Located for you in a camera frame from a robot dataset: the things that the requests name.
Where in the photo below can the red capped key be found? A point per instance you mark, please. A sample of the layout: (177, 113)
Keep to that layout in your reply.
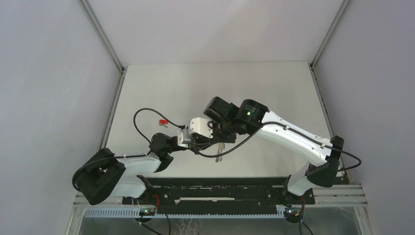
(163, 123)

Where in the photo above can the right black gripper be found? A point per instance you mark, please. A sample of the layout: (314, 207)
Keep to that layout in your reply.
(216, 139)

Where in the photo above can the aluminium frame post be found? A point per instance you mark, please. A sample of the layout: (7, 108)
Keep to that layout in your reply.
(105, 41)
(319, 66)

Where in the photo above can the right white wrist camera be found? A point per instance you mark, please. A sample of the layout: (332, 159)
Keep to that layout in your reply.
(200, 126)

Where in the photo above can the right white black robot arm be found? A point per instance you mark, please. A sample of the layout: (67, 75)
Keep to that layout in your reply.
(255, 119)

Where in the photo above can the left aluminium frame post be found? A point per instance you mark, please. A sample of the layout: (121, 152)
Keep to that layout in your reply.
(105, 41)

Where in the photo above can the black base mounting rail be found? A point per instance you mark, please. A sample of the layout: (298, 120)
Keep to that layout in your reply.
(220, 196)

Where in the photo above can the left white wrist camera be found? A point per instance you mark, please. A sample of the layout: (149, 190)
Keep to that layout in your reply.
(184, 138)

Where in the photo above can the right aluminium frame post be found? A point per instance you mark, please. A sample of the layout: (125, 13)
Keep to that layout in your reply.
(319, 66)

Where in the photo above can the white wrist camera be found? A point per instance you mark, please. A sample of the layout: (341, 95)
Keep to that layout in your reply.
(200, 126)
(184, 138)

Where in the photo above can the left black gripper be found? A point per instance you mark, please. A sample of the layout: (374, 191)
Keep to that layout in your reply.
(197, 144)

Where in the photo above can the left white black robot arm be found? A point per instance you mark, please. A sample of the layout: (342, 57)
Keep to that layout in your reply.
(106, 175)

